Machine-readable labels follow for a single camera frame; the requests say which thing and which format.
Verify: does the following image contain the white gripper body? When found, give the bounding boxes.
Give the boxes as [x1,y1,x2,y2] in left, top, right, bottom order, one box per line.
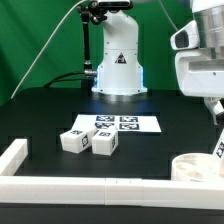
[170,20,224,98]

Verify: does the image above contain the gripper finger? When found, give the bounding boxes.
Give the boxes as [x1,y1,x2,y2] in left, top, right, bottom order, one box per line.
[204,97,224,125]

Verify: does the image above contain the white round stool seat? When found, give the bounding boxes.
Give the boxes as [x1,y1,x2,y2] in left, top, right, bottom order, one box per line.
[171,153,224,183]

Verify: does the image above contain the white marker sheet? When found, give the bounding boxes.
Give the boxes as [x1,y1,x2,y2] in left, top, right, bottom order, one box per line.
[73,114,161,133]

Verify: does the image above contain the white front fence wall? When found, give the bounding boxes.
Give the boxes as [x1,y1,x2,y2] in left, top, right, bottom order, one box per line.
[0,176,224,210]

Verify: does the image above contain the white fence wall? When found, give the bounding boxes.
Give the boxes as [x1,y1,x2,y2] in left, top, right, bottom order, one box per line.
[0,139,28,176]
[0,176,224,210]

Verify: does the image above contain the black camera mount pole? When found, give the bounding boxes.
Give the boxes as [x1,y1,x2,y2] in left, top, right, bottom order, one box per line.
[78,1,106,70]

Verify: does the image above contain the black camera on mount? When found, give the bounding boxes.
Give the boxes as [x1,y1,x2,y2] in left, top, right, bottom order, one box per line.
[91,0,133,10]

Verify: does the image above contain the white cable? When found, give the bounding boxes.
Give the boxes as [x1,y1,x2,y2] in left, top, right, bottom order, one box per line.
[10,0,88,100]

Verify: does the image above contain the black cables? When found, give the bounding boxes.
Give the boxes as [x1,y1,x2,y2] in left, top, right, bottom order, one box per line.
[43,69,98,89]

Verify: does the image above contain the white left fence wall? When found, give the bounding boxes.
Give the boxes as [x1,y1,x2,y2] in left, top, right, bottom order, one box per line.
[0,139,28,176]

